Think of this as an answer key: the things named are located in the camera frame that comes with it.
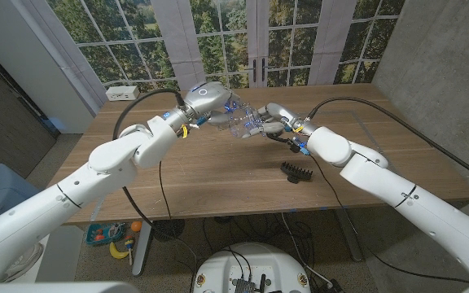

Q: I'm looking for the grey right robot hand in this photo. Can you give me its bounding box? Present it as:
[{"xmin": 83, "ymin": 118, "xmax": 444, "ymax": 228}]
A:
[{"xmin": 240, "ymin": 102, "xmax": 300, "ymax": 139}]

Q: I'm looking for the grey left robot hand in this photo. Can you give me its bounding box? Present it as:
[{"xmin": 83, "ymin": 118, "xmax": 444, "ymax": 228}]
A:
[{"xmin": 184, "ymin": 81, "xmax": 239, "ymax": 126}]

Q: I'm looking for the printed window backdrop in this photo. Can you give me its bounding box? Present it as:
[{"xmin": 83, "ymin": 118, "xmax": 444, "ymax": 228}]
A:
[{"xmin": 45, "ymin": 0, "xmax": 406, "ymax": 93}]

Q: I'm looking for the white power strip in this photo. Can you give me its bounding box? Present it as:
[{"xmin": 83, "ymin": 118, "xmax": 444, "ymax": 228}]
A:
[{"xmin": 105, "ymin": 85, "xmax": 141, "ymax": 102}]

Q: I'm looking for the grey table leg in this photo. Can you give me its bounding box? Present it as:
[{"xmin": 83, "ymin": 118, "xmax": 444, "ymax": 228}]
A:
[{"xmin": 334, "ymin": 209, "xmax": 364, "ymax": 262}]

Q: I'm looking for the black round mesh disc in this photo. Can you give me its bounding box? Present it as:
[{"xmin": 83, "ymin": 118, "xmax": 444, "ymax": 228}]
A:
[{"xmin": 152, "ymin": 219, "xmax": 186, "ymax": 243}]

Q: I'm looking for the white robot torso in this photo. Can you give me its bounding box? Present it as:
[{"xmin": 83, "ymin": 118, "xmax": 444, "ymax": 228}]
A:
[{"xmin": 193, "ymin": 242, "xmax": 311, "ymax": 293}]

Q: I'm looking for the white table leg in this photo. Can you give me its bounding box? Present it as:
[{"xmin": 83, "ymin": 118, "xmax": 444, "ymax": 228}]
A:
[{"xmin": 131, "ymin": 221, "xmax": 154, "ymax": 278}]

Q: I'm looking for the colourful toy screwdriver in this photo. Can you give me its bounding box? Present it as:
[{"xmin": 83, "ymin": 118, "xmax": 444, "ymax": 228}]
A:
[{"xmin": 124, "ymin": 238, "xmax": 135, "ymax": 266}]

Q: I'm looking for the teal toy tray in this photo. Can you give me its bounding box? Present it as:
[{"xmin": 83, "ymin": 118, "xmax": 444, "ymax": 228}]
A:
[{"xmin": 85, "ymin": 221, "xmax": 128, "ymax": 247}]

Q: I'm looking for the yellow toy banana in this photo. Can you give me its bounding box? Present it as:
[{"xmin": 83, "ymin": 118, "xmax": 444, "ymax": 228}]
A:
[{"xmin": 108, "ymin": 241, "xmax": 129, "ymax": 260}]

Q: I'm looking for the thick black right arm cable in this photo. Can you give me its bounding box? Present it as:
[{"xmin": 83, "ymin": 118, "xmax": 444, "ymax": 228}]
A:
[{"xmin": 305, "ymin": 96, "xmax": 469, "ymax": 187}]

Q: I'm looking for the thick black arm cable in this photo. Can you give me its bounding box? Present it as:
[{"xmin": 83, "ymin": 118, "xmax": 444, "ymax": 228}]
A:
[
  {"xmin": 305, "ymin": 96, "xmax": 469, "ymax": 187},
  {"xmin": 112, "ymin": 88, "xmax": 186, "ymax": 142}
]

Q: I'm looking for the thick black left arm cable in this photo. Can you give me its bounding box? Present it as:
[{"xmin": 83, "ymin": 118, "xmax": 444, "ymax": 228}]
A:
[{"xmin": 112, "ymin": 88, "xmax": 186, "ymax": 142}]

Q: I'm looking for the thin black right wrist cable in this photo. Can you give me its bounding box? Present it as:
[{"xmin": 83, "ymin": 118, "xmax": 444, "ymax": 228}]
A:
[{"xmin": 308, "ymin": 153, "xmax": 360, "ymax": 237}]

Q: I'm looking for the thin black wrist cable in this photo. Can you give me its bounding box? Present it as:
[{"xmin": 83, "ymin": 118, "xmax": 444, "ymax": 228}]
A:
[
  {"xmin": 158, "ymin": 160, "xmax": 173, "ymax": 221},
  {"xmin": 308, "ymin": 153, "xmax": 360, "ymax": 237}
]

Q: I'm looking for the thin black left wrist cable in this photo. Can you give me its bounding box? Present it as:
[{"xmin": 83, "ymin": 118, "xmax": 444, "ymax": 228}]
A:
[{"xmin": 158, "ymin": 160, "xmax": 173, "ymax": 221}]

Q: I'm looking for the black floor cable tangle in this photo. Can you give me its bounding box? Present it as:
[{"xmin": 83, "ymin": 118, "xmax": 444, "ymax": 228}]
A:
[{"xmin": 201, "ymin": 211, "xmax": 341, "ymax": 293}]

